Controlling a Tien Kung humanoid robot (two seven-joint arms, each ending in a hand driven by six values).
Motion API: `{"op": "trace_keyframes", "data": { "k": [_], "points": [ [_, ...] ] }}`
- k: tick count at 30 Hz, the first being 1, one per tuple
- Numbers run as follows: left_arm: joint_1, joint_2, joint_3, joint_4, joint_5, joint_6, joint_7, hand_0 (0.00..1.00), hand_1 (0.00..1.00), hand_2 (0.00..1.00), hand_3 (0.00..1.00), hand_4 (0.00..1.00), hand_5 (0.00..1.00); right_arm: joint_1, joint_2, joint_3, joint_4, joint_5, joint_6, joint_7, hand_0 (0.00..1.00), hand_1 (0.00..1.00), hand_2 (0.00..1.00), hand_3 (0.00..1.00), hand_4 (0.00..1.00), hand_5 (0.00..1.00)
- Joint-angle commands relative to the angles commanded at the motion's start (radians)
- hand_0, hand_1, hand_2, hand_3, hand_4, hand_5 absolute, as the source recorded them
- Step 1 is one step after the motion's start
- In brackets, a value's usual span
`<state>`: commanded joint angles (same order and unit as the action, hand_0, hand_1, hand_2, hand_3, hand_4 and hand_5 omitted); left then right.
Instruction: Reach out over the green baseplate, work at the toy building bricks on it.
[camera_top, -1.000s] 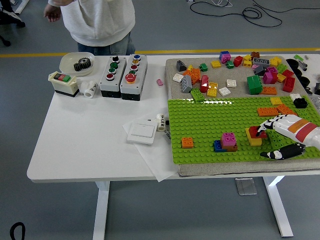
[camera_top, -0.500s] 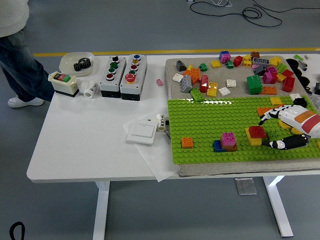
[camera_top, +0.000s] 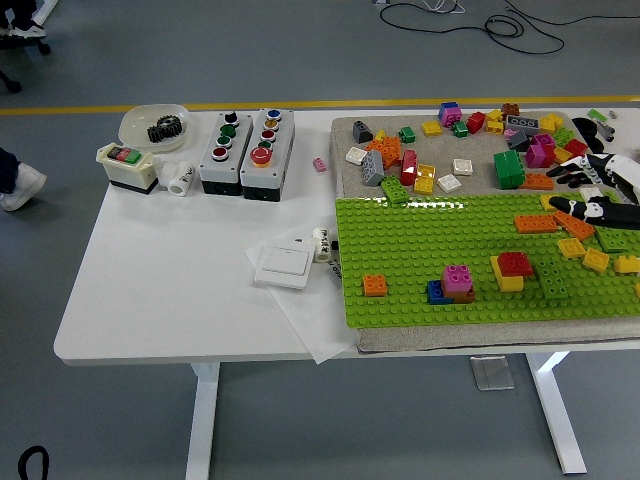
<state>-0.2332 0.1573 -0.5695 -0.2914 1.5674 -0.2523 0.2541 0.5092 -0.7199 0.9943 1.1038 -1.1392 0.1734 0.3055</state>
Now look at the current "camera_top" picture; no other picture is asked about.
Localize green long toy brick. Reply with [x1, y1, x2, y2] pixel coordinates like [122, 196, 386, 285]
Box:
[380, 175, 415, 205]

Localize light green flat plate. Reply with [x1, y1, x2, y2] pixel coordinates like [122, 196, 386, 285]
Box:
[593, 225, 640, 254]

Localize metal floor plate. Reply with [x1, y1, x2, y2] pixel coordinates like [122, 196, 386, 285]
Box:
[469, 354, 516, 392]

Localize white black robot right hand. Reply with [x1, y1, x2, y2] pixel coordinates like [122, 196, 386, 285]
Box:
[546, 152, 640, 231]

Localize dark grey toy brick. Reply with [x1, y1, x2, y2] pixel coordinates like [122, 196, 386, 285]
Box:
[505, 130, 533, 153]

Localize clear printed label strip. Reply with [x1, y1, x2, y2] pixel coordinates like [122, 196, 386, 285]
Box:
[324, 259, 345, 289]

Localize black floor cable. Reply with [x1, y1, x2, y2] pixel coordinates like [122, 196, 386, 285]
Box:
[378, 0, 566, 55]

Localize red long toy brick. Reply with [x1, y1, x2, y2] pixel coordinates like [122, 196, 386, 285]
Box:
[399, 148, 421, 186]

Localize green toy baseplate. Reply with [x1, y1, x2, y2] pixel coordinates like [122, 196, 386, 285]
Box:
[333, 192, 640, 330]

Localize white paper sheet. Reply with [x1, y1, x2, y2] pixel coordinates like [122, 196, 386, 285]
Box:
[243, 234, 357, 365]

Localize green tall toy brick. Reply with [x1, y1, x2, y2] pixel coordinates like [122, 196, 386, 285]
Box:
[492, 149, 526, 191]

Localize grey long toy brick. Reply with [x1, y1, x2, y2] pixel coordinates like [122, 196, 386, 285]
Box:
[505, 114, 541, 132]

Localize grey four-button control box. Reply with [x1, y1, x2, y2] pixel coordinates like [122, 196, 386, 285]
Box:
[198, 111, 254, 196]

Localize grey-brown mat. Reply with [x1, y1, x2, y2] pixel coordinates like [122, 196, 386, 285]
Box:
[329, 110, 640, 355]

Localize grey emergency-stop control box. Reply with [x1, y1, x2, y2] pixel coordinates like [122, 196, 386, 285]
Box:
[239, 108, 296, 203]

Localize orange long toy brick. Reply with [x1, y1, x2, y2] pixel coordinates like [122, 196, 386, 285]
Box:
[519, 172, 555, 191]
[514, 213, 559, 235]
[552, 209, 596, 240]

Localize white labelled cylinder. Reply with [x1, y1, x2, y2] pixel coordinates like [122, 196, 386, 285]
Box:
[312, 227, 332, 263]

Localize black metal gear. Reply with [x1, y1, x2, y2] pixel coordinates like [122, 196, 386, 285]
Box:
[146, 122, 172, 146]
[157, 115, 184, 140]

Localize white wall switch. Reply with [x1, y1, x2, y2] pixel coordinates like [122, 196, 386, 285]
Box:
[253, 238, 315, 290]

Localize white floor cable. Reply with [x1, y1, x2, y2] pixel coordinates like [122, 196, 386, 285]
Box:
[422, 0, 469, 14]

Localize white pipe fitting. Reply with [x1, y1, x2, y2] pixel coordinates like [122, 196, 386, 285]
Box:
[154, 160, 196, 197]

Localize yellow long toy brick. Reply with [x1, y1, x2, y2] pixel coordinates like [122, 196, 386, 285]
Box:
[489, 255, 525, 293]

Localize cream switch red green buttons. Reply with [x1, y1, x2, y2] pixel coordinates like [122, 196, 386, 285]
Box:
[95, 142, 159, 196]

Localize magenta tall toy brick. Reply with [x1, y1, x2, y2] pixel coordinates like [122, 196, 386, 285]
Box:
[524, 143, 556, 169]

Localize white oval bowl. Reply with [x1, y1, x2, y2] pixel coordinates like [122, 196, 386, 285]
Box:
[118, 103, 191, 154]

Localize orange square toy brick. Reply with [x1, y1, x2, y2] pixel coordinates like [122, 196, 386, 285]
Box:
[362, 273, 389, 297]

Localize black strap loop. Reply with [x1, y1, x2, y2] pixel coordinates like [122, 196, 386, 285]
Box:
[17, 444, 50, 480]

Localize person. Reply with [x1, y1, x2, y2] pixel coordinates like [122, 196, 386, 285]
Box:
[0, 147, 49, 212]
[0, 0, 47, 40]

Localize white table leg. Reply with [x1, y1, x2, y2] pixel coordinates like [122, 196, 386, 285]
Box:
[185, 362, 221, 480]
[524, 351, 589, 475]

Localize light grey toy brick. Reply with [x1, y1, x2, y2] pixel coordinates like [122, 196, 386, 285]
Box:
[360, 148, 386, 187]

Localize black office chair base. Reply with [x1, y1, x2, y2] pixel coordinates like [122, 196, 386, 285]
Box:
[0, 37, 51, 94]

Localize dark green flat brick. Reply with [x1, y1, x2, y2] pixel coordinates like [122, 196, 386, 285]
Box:
[534, 256, 575, 301]

